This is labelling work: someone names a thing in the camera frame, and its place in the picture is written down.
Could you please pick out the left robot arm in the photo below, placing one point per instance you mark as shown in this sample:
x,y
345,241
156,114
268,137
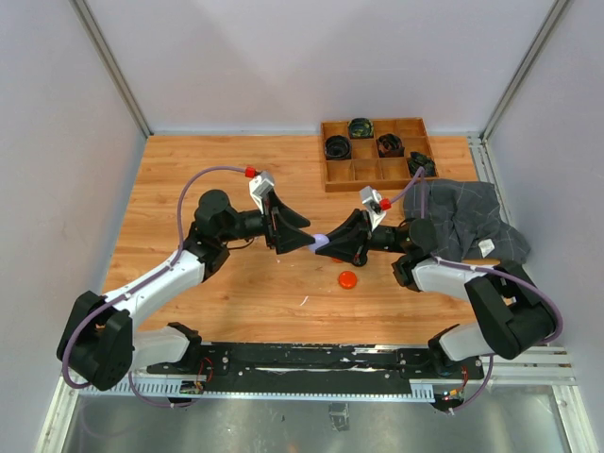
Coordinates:
x,y
101,342

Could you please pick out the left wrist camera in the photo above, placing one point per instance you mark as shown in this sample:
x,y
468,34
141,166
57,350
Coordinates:
x,y
259,187

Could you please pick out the lilac earbud case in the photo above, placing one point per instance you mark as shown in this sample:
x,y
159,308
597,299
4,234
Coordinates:
x,y
319,241

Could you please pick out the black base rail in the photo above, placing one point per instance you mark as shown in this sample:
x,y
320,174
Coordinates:
x,y
315,369

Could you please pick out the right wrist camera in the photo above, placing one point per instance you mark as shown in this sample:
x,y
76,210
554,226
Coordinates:
x,y
370,199

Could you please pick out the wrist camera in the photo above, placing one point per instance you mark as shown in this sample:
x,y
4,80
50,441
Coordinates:
x,y
370,199
259,187

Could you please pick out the grey checked cloth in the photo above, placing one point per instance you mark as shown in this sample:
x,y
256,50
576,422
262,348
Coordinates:
x,y
467,220

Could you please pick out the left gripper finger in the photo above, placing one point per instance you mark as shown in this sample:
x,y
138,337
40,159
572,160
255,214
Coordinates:
x,y
292,217
290,239

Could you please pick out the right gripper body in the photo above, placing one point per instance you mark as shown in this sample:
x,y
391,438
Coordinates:
x,y
379,239

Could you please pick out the wooden compartment tray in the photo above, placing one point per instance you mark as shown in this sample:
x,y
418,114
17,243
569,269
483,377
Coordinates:
x,y
382,153

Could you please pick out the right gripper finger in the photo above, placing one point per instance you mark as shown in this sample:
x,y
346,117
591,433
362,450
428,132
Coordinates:
x,y
353,229
350,251

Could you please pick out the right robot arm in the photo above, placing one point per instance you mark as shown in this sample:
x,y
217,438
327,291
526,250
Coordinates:
x,y
511,313

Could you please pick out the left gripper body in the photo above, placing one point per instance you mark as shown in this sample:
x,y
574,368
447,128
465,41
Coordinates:
x,y
268,225

